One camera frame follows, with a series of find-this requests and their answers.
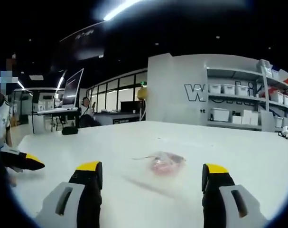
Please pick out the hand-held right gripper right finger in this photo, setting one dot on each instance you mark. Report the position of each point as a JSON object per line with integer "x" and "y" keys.
{"x": 229, "y": 209}

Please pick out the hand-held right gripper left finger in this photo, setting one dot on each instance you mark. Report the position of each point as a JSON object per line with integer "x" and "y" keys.
{"x": 63, "y": 204}

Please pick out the clear resealable bag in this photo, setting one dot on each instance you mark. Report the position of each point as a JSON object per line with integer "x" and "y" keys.
{"x": 162, "y": 164}

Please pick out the person's left hand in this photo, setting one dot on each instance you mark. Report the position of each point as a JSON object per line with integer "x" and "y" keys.
{"x": 12, "y": 181}

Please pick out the person's white striped shirt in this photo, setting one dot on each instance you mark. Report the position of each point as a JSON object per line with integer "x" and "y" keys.
{"x": 1, "y": 118}

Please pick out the small black object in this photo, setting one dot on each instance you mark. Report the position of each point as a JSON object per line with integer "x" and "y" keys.
{"x": 69, "y": 130}

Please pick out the white desk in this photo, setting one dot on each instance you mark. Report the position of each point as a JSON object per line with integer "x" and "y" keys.
{"x": 56, "y": 111}

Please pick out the large tilted monitor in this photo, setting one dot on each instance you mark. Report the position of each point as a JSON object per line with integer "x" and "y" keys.
{"x": 72, "y": 90}

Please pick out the short ceiling light strip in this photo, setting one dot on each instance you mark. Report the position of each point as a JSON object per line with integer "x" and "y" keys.
{"x": 60, "y": 82}

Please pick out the small white yellow device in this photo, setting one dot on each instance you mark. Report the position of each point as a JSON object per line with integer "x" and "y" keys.
{"x": 286, "y": 133}

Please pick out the black counter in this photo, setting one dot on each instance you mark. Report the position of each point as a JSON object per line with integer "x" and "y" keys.
{"x": 115, "y": 117}

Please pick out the black monitor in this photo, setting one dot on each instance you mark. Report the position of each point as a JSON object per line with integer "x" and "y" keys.
{"x": 132, "y": 107}

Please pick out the rows of white storage bins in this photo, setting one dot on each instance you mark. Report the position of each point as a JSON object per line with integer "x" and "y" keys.
{"x": 242, "y": 89}

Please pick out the grey partition panel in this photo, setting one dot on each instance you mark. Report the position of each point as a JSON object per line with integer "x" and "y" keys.
{"x": 167, "y": 95}

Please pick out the dark hanging sign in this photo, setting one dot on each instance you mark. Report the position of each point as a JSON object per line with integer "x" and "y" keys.
{"x": 86, "y": 45}

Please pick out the yellow object on stand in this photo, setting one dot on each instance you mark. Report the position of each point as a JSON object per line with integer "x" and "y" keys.
{"x": 142, "y": 93}

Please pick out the grey shelving unit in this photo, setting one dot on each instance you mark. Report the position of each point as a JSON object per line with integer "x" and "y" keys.
{"x": 234, "y": 70}

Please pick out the long ceiling light strip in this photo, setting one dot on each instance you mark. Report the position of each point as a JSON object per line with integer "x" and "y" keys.
{"x": 117, "y": 13}

